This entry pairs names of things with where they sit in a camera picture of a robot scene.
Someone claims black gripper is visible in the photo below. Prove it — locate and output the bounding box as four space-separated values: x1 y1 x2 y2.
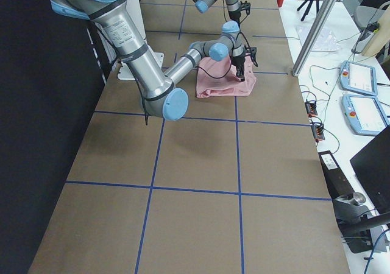
229 1 250 20
232 47 257 82

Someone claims pink Snoopy t-shirt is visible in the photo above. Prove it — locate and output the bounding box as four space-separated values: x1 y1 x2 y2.
196 57 257 99

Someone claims upper orange USB hub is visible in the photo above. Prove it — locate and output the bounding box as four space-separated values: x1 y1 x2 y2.
305 100 317 118

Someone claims orange usb hub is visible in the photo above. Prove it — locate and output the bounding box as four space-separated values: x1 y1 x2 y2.
311 122 325 143
305 100 317 118

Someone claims black tripod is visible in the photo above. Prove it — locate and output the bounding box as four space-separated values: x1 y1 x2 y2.
297 0 319 21

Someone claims clear plastic bag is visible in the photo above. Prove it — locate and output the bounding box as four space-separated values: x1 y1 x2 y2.
296 26 341 52

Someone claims lower orange USB hub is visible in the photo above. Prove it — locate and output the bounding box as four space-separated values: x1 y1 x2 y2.
311 122 325 143

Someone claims brown paper table cover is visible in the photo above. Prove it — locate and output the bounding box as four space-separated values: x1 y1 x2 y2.
29 0 349 273

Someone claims upper blue teach pendant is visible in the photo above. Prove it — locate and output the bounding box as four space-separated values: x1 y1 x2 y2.
339 61 378 96

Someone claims blue teach pendant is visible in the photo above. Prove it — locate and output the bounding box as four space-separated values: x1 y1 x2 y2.
339 61 378 96
341 94 389 136

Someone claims lower blue teach pendant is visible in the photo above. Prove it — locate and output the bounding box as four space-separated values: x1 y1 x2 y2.
341 94 389 136

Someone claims black box with label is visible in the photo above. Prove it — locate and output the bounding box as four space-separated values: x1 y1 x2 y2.
318 150 355 199

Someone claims black monitor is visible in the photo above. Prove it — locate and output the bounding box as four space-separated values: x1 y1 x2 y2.
350 127 390 213

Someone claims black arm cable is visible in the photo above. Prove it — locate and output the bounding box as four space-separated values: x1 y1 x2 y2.
173 32 260 82

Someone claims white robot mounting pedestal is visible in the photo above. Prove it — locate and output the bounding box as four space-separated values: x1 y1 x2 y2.
118 0 163 86

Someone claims aluminium frame post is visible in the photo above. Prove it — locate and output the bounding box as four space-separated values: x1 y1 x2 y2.
292 0 337 77

